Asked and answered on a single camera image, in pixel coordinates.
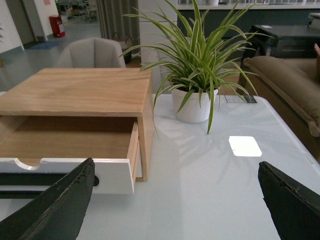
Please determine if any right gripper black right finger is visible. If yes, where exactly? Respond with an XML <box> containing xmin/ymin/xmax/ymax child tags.
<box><xmin>258</xmin><ymin>161</ymin><xmax>320</xmax><ymax>240</ymax></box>

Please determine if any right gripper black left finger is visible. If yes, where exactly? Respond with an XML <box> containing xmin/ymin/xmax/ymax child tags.
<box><xmin>0</xmin><ymin>158</ymin><xmax>95</xmax><ymax>240</ymax></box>

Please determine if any white drawer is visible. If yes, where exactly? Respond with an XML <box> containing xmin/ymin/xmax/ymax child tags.
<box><xmin>0</xmin><ymin>116</ymin><xmax>140</xmax><ymax>195</ymax></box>

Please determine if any wooden drawer cabinet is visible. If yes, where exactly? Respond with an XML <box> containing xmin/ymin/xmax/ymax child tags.
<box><xmin>0</xmin><ymin>68</ymin><xmax>154</xmax><ymax>182</ymax></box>

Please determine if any brown cushioned sofa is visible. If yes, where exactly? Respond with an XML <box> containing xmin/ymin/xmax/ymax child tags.
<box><xmin>239</xmin><ymin>56</ymin><xmax>320</xmax><ymax>159</ymax></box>

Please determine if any white plant pot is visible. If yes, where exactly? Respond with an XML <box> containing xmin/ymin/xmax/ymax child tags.
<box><xmin>171</xmin><ymin>89</ymin><xmax>211</xmax><ymax>124</ymax></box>

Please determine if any grey armchair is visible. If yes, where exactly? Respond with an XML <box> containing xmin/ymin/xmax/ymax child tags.
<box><xmin>54</xmin><ymin>37</ymin><xmax>126</xmax><ymax>68</ymax></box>

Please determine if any spider plant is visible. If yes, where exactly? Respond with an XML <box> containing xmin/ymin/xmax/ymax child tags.
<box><xmin>119</xmin><ymin>0</ymin><xmax>275</xmax><ymax>139</ymax></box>

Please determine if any woven basket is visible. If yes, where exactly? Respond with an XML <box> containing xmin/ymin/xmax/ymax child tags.
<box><xmin>112</xmin><ymin>32</ymin><xmax>133</xmax><ymax>64</ymax></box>

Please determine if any red bin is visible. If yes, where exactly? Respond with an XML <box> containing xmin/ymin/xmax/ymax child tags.
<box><xmin>49</xmin><ymin>15</ymin><xmax>66</xmax><ymax>38</ymax></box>

